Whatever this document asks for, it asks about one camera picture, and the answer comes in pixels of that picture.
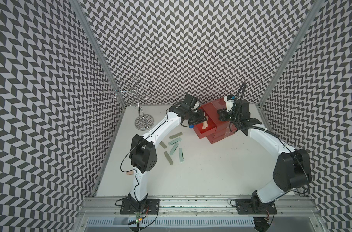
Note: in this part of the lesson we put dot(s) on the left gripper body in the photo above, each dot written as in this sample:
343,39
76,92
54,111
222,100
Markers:
194,116

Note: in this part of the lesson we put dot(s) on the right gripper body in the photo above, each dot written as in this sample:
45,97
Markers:
230,116

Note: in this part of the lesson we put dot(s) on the red top drawer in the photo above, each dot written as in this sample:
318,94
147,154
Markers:
205,129

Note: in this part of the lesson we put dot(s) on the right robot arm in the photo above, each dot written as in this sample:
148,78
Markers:
292,169

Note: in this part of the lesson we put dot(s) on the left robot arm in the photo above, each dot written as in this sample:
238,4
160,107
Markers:
143,155

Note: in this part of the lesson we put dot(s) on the red drawer cabinet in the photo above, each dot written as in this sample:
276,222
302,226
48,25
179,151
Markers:
216,130

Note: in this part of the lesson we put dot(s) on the olive knife top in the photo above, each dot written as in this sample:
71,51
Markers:
176,135

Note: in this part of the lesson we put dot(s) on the olive knife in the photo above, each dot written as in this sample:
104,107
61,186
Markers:
168,157
163,145
176,135

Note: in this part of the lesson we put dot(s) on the mint knife upper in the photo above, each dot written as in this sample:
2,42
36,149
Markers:
174,141

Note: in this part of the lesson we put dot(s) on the mint knife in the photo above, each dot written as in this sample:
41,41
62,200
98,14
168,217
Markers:
174,141
174,148
181,155

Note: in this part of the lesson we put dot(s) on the mint knife middle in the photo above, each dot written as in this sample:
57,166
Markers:
174,148

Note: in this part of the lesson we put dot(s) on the olive knife left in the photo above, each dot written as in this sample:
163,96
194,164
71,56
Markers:
163,145

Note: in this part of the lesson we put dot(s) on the mint knife right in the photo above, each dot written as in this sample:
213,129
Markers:
181,155

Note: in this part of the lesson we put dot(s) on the olive knife lower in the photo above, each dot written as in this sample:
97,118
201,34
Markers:
168,157

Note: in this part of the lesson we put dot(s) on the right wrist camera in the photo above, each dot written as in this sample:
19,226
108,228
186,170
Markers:
230,102

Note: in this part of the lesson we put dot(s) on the wire mug tree stand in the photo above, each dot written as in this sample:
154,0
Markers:
143,122

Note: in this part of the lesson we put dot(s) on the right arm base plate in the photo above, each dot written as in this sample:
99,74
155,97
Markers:
254,207

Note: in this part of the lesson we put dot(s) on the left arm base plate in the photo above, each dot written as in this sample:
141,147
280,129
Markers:
146,206

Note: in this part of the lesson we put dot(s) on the aluminium front rail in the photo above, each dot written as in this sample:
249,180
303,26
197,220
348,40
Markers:
197,206

